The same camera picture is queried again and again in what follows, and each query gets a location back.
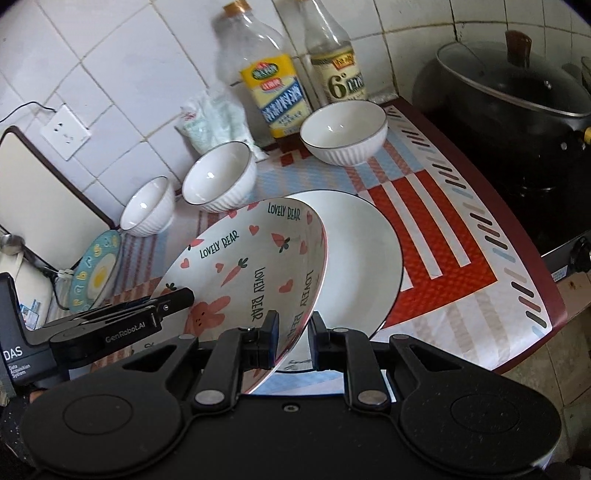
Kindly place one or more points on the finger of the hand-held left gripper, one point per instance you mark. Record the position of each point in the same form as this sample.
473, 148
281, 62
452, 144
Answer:
178, 302

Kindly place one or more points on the black cooking pot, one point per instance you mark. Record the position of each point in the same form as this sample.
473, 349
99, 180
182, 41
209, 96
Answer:
508, 134

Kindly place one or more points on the beige cutting board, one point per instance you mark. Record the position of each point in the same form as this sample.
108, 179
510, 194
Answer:
46, 194

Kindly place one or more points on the white rice cooker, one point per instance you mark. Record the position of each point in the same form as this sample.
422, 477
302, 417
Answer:
25, 290

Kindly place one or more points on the white wall socket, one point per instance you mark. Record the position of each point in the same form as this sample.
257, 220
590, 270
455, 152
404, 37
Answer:
64, 131

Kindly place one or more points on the glass lid brown knob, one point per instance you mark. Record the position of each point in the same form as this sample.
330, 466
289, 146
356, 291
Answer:
498, 74

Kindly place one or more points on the blue fried egg plate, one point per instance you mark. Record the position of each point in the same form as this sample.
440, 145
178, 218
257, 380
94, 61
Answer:
99, 272

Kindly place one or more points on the white ribbed bowl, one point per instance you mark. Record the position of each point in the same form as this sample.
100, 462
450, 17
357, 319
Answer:
217, 177
344, 134
147, 210

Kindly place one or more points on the striped patterned table mat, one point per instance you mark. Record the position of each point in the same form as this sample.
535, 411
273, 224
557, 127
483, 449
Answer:
438, 258

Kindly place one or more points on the bear and carrot print plate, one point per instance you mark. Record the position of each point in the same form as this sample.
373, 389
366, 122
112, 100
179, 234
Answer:
240, 258

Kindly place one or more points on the black gas stove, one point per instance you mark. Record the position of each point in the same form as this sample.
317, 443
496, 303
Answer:
545, 217

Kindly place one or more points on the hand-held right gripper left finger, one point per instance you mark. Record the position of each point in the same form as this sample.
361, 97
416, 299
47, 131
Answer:
271, 339

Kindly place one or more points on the clear bottle beige label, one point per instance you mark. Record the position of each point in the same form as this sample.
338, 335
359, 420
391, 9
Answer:
339, 76

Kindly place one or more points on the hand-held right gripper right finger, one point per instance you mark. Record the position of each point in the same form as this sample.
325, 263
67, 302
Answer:
316, 344

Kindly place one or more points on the metal spoon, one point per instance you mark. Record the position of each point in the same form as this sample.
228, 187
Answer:
11, 243

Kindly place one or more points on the plain white plate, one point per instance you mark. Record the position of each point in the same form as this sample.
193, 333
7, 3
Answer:
360, 258

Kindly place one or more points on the yellow label bottle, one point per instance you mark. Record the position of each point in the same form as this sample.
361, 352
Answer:
277, 92

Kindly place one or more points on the white bag green print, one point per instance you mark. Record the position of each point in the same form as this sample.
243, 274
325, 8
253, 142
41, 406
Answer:
226, 122

